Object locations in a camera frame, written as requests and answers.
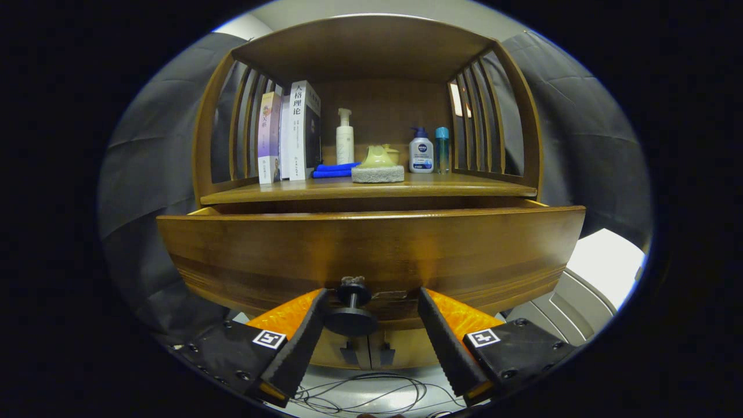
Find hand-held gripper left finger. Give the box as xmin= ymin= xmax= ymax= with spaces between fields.
xmin=168 ymin=287 xmax=330 ymax=408

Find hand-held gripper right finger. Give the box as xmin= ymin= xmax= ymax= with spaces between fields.
xmin=417 ymin=286 xmax=581 ymax=407

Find black drawer knob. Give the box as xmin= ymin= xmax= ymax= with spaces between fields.
xmin=324 ymin=278 xmax=379 ymax=337

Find brown wooden drawer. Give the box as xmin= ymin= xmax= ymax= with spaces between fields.
xmin=156 ymin=200 xmax=587 ymax=331

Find green handled scrub sponge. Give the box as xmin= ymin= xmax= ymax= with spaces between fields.
xmin=351 ymin=145 xmax=406 ymax=184

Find wooden cabinet door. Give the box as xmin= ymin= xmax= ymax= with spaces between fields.
xmin=308 ymin=328 xmax=373 ymax=370
xmin=369 ymin=328 xmax=443 ymax=370

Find brown wooden countertop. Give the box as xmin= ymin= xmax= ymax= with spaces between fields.
xmin=200 ymin=171 xmax=539 ymax=206

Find brown wooden cabinet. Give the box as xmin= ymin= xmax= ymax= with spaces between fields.
xmin=192 ymin=13 xmax=545 ymax=372

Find grey ribbed panel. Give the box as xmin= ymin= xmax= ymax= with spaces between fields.
xmin=502 ymin=268 xmax=617 ymax=349

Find blue folded cloth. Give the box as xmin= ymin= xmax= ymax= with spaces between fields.
xmin=312 ymin=161 xmax=363 ymax=179

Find white flat sheet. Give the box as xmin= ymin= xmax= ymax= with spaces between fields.
xmin=566 ymin=228 xmax=646 ymax=311

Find white bottle blue cap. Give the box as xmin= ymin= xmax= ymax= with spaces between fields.
xmin=409 ymin=127 xmax=435 ymax=174

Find slim teal bottle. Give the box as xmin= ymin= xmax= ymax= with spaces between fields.
xmin=435 ymin=127 xmax=450 ymax=174

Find white pump bottle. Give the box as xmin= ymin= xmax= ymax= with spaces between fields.
xmin=336 ymin=108 xmax=355 ymax=165

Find pink purple book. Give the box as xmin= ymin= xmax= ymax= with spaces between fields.
xmin=257 ymin=91 xmax=283 ymax=185

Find thick white book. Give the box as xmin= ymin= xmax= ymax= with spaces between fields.
xmin=280 ymin=80 xmax=322 ymax=181

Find black floor cables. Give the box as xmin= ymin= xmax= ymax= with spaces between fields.
xmin=290 ymin=372 xmax=465 ymax=418

